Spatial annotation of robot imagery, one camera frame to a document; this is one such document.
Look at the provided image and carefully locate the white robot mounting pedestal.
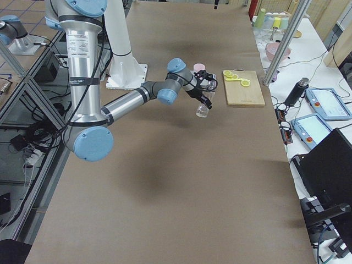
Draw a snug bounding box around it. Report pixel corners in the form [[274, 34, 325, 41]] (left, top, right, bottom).
[[104, 0, 147, 90]]

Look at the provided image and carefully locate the green cup lying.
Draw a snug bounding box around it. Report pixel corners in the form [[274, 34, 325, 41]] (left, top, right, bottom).
[[253, 8, 266, 29]]

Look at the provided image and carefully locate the blue teach pendant far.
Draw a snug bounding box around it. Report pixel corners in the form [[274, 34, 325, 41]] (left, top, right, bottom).
[[305, 88, 351, 121]]

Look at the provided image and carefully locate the pink bowl with ice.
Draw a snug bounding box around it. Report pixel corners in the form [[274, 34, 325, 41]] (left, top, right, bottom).
[[265, 42, 291, 62]]

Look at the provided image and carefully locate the blue teach pendant near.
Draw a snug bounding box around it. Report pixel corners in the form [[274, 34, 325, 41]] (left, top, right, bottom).
[[290, 113, 333, 150]]

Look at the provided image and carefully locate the yellow cup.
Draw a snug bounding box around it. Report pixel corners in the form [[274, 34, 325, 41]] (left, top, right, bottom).
[[272, 17, 281, 29]]

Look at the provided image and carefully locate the pink plastic cup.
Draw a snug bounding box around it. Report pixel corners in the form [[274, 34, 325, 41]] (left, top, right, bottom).
[[193, 63, 206, 74]]

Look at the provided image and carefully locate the blue teach pendant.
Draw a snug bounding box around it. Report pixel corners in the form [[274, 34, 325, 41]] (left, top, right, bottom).
[[305, 88, 351, 121], [290, 113, 333, 150]]

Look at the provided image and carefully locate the black power strip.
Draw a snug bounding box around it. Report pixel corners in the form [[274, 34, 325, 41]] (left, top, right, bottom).
[[275, 108, 293, 145]]

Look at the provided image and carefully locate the aluminium frame post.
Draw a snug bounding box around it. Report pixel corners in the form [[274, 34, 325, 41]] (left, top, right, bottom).
[[263, 0, 312, 86]]

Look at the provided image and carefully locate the lemon slice far end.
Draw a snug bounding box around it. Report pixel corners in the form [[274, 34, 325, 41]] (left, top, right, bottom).
[[223, 70, 232, 76]]

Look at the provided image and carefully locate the clear glass sauce dispenser bottle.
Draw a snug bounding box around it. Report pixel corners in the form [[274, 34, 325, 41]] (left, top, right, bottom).
[[196, 91, 216, 118]]

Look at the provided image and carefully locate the bamboo cutting board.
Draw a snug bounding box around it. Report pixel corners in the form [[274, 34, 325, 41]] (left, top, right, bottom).
[[223, 70, 265, 107]]

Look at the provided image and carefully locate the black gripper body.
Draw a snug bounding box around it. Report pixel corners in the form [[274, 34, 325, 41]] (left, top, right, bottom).
[[187, 70, 215, 101]]

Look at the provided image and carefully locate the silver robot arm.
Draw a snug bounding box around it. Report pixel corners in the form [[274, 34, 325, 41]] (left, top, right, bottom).
[[45, 1, 217, 162]]

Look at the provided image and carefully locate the black water bottle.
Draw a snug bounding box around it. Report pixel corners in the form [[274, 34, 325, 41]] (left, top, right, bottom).
[[284, 78, 309, 107]]

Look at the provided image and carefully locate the lemon slice near handle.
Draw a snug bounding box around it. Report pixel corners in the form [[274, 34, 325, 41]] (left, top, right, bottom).
[[240, 79, 250, 87]]

